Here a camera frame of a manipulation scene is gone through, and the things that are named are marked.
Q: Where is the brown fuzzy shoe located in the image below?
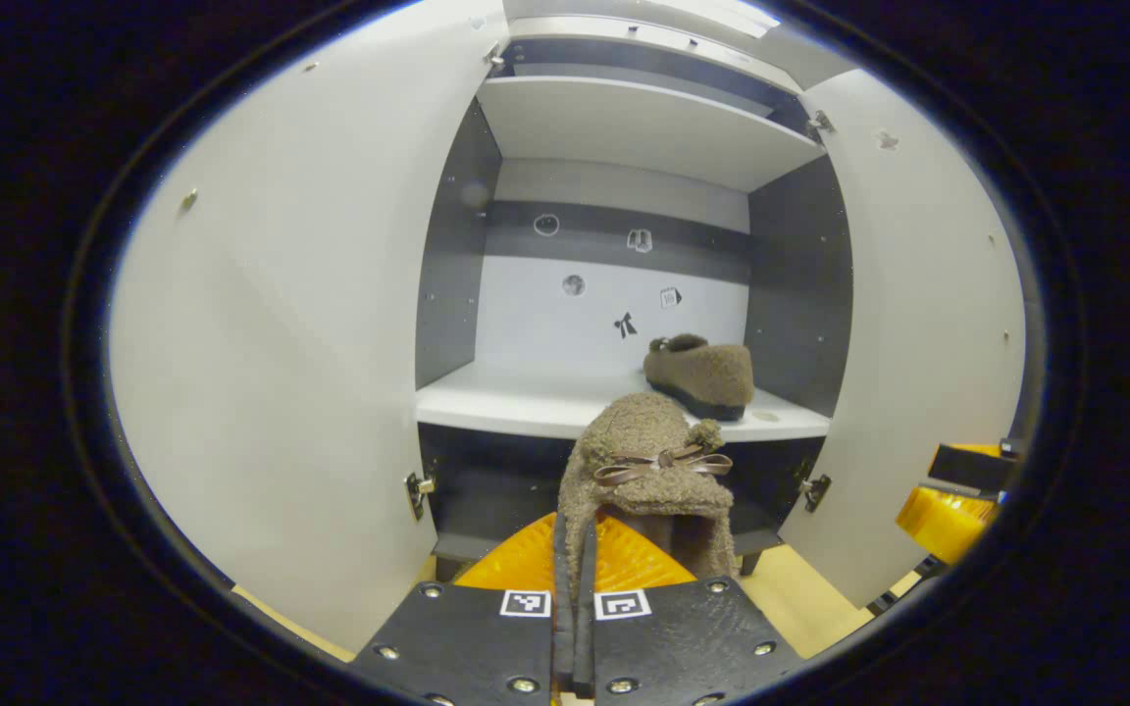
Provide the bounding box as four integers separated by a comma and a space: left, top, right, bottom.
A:
642, 333, 755, 423
557, 392, 738, 599

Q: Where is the white cabinet door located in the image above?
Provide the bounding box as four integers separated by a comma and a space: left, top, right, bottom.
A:
779, 69, 1027, 609
109, 0, 509, 653

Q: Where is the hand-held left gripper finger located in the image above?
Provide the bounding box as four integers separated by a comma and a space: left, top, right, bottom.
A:
575, 510, 806, 706
349, 510, 576, 706

